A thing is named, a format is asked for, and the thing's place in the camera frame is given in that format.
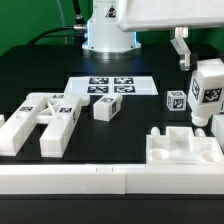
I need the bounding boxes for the white part at left edge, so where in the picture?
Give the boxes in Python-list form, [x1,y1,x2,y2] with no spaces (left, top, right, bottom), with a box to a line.
[0,115,5,128]

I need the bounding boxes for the white part at edge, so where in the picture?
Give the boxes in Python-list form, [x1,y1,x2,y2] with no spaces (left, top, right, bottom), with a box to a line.
[211,115,224,151]
[0,115,5,128]

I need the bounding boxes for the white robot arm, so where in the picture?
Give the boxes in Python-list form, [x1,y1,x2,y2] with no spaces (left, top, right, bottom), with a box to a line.
[83,0,224,71]

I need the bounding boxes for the white sheet with four tags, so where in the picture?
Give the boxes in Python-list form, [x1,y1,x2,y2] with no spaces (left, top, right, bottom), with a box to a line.
[64,76,158,95]

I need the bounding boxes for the white front rail fixture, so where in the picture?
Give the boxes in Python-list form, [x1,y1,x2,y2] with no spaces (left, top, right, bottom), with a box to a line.
[0,165,224,195]

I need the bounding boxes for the white right tagged cube block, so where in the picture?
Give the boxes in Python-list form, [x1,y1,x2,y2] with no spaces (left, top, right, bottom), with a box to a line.
[220,101,224,113]

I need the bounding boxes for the white chair seat part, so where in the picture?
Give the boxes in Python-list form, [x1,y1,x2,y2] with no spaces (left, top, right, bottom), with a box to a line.
[146,126,224,165]

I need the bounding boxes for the white chair back frame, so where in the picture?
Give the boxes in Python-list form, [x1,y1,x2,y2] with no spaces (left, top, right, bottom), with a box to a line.
[0,93,90,158]

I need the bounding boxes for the white part at right edge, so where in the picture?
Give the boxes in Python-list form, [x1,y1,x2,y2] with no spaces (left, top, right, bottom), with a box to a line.
[211,115,224,151]

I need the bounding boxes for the white tagged cube block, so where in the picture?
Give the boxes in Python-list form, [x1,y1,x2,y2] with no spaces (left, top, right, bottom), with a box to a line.
[220,101,224,113]
[167,90,187,111]

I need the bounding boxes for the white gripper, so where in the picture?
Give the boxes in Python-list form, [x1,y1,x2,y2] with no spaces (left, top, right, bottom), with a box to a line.
[117,0,224,71]

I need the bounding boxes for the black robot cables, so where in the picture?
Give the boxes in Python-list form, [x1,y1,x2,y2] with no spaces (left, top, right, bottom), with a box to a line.
[26,0,88,47]

